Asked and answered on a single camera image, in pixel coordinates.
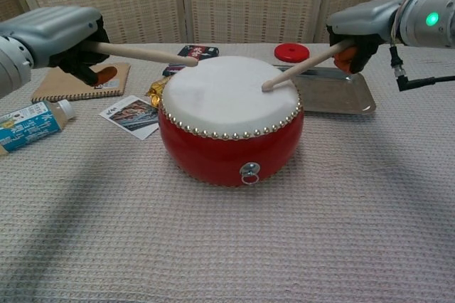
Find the brown spiral notebook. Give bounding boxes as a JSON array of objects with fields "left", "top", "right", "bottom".
[{"left": 31, "top": 62, "right": 132, "bottom": 105}]

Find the white photo postcard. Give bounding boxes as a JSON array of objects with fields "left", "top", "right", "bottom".
[{"left": 99, "top": 95, "right": 160, "bottom": 140}]

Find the rectangular metal tray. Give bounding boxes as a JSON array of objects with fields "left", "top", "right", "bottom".
[{"left": 273, "top": 64, "right": 377, "bottom": 116}]

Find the red round plastic disc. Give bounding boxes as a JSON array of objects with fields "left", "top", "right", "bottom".
[{"left": 274, "top": 43, "right": 310, "bottom": 64}]

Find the beige woven tablecloth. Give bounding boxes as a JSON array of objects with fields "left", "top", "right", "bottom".
[{"left": 0, "top": 41, "right": 455, "bottom": 303}]

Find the woven folding screen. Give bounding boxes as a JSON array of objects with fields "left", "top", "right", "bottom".
[{"left": 0, "top": 0, "right": 455, "bottom": 51}]

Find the plastic bottle with blue label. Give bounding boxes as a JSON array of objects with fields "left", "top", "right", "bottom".
[{"left": 0, "top": 99, "right": 76, "bottom": 154}]

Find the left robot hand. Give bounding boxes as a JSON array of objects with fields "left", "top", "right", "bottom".
[{"left": 0, "top": 6, "right": 117, "bottom": 86}]

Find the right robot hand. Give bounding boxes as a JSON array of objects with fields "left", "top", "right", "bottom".
[{"left": 326, "top": 0, "right": 410, "bottom": 75}]

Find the black cable with angled plug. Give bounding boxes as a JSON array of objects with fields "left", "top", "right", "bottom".
[{"left": 389, "top": 45, "right": 455, "bottom": 92}]

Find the dark box with red label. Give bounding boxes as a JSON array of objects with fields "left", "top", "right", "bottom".
[{"left": 162, "top": 44, "right": 220, "bottom": 77}]

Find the red drum with white skin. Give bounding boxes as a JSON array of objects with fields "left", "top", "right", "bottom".
[{"left": 158, "top": 55, "right": 305, "bottom": 188}]

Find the gold foil snack packet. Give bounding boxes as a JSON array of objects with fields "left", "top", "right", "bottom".
[{"left": 144, "top": 78, "right": 171, "bottom": 108}]

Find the wooden drumstick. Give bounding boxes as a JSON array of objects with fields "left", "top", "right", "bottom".
[
  {"left": 261, "top": 40, "right": 348, "bottom": 92},
  {"left": 92, "top": 41, "right": 199, "bottom": 68}
]

